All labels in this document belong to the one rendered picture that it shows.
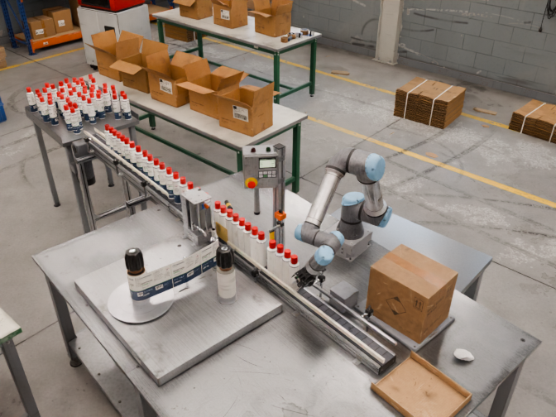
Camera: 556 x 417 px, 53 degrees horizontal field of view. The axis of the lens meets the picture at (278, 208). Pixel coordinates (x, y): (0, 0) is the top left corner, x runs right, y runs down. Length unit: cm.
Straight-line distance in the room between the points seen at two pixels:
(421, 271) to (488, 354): 46
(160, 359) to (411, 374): 105
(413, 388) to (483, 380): 31
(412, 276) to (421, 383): 44
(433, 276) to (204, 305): 105
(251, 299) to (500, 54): 582
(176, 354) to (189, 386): 15
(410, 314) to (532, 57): 558
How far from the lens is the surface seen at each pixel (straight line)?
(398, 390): 244
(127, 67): 528
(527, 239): 498
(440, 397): 246
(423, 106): 661
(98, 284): 290
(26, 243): 491
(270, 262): 275
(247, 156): 262
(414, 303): 249
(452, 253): 319
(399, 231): 328
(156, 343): 254
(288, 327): 263
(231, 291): 263
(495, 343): 274
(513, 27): 774
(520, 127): 679
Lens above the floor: 270
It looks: 33 degrees down
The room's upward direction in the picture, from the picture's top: straight up
